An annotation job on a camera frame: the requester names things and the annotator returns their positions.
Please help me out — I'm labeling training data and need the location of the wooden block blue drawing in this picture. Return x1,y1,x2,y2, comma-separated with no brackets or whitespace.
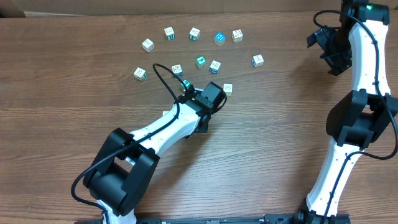
209,60,221,74

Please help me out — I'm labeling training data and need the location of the wooden block green side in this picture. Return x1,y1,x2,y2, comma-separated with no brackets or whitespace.
164,27,175,40
133,67,147,81

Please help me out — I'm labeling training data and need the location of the blue top wooden block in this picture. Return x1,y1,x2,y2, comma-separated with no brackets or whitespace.
214,32,226,46

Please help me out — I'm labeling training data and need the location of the wooden block teal side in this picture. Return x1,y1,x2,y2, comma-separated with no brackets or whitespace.
189,27,200,41

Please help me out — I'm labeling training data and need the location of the wooden block blue side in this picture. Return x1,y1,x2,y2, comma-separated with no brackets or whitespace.
251,54,264,68
172,64,183,77

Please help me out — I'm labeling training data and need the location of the cardboard strip at back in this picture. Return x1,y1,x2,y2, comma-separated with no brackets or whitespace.
1,0,341,17

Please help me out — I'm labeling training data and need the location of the green number seven block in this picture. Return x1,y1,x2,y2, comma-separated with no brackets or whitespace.
180,80,191,91

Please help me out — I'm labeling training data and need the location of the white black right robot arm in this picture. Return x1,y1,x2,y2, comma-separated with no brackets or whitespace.
282,0,397,223

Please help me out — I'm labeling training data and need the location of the wooden block left green side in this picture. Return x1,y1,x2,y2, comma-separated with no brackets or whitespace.
133,67,147,81

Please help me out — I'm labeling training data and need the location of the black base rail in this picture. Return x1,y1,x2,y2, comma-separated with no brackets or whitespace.
74,213,351,224

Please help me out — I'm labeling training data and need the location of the green top wooden block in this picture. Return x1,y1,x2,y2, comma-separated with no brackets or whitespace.
195,55,207,69

